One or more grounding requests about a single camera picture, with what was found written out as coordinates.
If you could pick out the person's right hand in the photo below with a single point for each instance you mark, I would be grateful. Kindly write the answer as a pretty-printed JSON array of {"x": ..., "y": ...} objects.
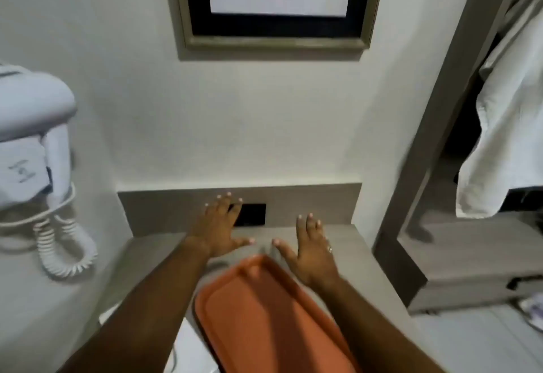
[{"x": 314, "y": 258}]

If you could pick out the person's left hand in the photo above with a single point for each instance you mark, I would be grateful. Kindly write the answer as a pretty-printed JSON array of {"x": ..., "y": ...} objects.
[{"x": 218, "y": 228}]

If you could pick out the orange plastic tray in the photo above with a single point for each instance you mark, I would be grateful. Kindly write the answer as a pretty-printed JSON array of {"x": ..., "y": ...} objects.
[{"x": 263, "y": 322}]

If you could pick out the white tissue box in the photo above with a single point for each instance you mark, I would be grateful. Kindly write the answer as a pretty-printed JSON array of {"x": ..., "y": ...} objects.
[{"x": 188, "y": 345}]

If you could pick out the person's right forearm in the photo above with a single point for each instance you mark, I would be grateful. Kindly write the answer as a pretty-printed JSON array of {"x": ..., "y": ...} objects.
[{"x": 373, "y": 334}]

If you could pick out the person's left forearm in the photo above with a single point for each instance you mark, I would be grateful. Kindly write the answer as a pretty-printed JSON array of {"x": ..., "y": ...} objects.
[{"x": 148, "y": 313}]

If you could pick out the grey back panel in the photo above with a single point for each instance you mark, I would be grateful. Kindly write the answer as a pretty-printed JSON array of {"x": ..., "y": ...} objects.
[{"x": 148, "y": 211}]

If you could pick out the grey wooden wardrobe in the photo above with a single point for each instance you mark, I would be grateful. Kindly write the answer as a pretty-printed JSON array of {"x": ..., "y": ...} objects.
[{"x": 458, "y": 258}]

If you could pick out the white hanging bathrobe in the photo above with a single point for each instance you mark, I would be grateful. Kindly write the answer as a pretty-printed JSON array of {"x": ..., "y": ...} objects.
[{"x": 505, "y": 131}]

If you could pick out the black wall outlet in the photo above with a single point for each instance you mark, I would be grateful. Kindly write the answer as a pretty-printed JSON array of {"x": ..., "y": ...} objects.
[{"x": 254, "y": 215}]

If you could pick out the white dryer wall holder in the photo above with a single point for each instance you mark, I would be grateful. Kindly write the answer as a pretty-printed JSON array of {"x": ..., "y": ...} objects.
[{"x": 21, "y": 173}]

